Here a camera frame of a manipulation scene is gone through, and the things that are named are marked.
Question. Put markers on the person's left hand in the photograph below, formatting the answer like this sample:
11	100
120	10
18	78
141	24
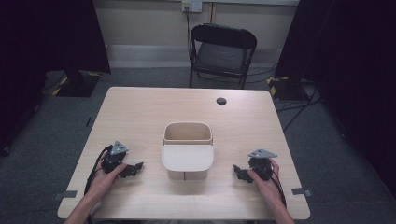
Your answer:
102	183

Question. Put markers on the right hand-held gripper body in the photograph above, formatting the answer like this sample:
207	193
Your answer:
261	166

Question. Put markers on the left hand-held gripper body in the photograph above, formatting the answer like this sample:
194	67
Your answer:
112	160

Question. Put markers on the black stand base striped tape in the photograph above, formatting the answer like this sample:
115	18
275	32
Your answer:
288	88
77	85

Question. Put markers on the person's right hand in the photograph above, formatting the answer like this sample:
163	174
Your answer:
269	188

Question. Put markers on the beige storage box with lid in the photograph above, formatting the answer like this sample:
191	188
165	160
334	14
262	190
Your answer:
187	157

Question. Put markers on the grey tape strip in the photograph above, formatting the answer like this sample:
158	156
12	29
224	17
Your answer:
301	191
66	194

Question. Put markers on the black folding chair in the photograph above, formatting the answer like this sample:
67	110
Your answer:
222	53

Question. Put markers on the white wall outlet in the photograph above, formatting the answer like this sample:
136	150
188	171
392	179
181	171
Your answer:
192	5

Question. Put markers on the black curtain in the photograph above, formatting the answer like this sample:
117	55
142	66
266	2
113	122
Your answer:
46	46
351	77

